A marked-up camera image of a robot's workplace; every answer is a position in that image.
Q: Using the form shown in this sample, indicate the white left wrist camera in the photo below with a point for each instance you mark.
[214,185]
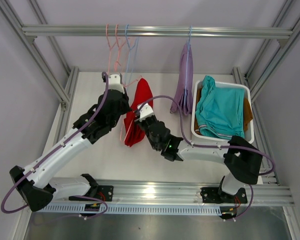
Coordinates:
[115,82]

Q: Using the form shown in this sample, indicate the grey slotted cable duct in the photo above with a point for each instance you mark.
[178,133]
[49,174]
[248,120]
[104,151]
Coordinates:
[133,209]

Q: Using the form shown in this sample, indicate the aluminium frame post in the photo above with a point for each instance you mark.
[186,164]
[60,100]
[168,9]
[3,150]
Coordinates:
[272,53]
[64,95]

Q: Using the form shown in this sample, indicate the pink hanger of yellow trousers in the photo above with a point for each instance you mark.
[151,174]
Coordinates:
[110,47]

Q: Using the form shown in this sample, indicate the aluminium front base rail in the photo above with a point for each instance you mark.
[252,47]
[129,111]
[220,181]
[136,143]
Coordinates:
[166,193]

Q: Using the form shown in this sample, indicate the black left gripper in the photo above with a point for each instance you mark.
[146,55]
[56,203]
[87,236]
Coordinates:
[126,108]

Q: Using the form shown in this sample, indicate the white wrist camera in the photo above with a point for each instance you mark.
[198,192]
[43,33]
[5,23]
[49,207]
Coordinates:
[144,112]
[115,82]

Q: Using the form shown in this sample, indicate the aluminium hanging rail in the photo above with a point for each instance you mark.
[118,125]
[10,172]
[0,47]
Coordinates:
[156,31]

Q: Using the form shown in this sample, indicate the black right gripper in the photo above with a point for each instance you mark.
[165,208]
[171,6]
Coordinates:
[141,123]

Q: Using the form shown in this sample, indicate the lilac trousers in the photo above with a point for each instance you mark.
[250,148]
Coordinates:
[183,95]

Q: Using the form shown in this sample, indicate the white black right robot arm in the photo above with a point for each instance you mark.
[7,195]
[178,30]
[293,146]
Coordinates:
[241,159]

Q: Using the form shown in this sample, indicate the aluminium left frame post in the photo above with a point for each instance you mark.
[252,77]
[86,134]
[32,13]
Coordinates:
[64,95]

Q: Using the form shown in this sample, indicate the blue hanger of teal trousers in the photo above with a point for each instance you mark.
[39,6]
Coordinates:
[132,56]

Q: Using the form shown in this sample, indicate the brown trousers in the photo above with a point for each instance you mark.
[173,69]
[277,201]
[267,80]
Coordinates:
[247,113]

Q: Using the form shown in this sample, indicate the blue hanger of lilac trousers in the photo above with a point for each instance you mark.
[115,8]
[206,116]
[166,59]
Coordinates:
[187,91]

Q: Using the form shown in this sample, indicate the teal trousers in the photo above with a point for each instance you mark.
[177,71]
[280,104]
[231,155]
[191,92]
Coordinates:
[220,110]

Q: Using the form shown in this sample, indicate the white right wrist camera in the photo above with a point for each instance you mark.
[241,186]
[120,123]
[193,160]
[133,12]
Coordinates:
[144,112]

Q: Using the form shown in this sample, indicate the white plastic basket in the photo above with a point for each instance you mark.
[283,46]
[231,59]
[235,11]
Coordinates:
[197,138]

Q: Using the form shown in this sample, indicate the pink hanger of brown trousers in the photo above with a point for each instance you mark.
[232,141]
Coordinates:
[119,48]

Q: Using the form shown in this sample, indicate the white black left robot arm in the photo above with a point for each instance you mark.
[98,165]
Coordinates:
[37,183]

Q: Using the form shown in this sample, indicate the aluminium right frame post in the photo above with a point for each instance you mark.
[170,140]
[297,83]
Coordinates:
[272,53]

